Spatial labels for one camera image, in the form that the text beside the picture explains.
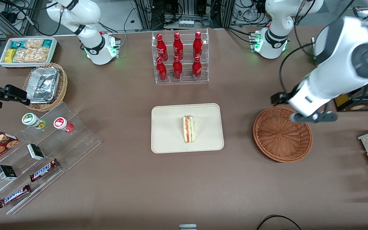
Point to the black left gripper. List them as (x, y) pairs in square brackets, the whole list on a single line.
[(279, 98)]

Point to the triangular sandwich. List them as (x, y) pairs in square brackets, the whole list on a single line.
[(188, 129)]

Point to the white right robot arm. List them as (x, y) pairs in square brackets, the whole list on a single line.
[(94, 48)]

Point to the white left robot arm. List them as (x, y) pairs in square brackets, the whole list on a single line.
[(337, 64)]

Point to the brown wicker basket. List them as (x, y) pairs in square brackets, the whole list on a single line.
[(279, 137)]

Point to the light wicker basket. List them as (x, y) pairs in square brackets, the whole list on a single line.
[(63, 86)]

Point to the beige plastic tray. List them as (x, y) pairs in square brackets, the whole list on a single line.
[(168, 134)]

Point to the green lid yogurt cup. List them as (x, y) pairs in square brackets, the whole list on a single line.
[(30, 119)]

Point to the aluminium foil container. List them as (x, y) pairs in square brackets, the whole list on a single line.
[(43, 84)]

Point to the white snack bin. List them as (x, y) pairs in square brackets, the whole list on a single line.
[(27, 65)]

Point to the yellow snack pack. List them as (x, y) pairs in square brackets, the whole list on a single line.
[(10, 55)]

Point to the clear cracker bag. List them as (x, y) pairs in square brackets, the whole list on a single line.
[(34, 43), (32, 55)]

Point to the teal snack pack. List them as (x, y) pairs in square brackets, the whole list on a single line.
[(18, 44), (47, 43)]

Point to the red lid yogurt cup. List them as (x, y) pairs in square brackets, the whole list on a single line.
[(61, 123)]

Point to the small black carton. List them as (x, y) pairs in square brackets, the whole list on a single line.
[(6, 172), (35, 151)]

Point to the clear acrylic stepped stand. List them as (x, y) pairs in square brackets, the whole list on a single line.
[(75, 143)]

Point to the brown snickers bar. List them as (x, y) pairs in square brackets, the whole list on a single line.
[(43, 170), (14, 196)]

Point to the black food warmer cabinet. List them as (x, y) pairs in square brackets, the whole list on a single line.
[(363, 104)]

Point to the red cola bottle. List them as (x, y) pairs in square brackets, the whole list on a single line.
[(197, 69), (178, 47), (161, 71), (162, 48), (177, 69), (197, 46)]

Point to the clear acrylic bottle rack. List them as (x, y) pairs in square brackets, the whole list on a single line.
[(187, 80)]

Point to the white power strip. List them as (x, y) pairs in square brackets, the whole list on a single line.
[(186, 23)]

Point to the grey device at table edge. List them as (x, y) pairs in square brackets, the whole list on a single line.
[(187, 227)]

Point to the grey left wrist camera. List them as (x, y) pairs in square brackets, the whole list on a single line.
[(315, 117)]

